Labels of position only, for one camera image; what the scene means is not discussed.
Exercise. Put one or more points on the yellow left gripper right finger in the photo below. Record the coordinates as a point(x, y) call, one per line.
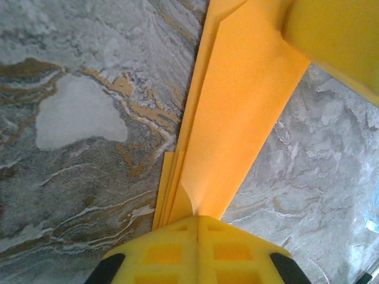
point(237, 266)

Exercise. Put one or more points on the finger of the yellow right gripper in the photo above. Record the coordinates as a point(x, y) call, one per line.
point(334, 35)

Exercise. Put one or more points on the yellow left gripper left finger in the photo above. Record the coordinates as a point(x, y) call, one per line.
point(165, 260)

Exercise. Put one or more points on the orange paper sheet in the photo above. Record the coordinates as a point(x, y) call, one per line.
point(237, 118)

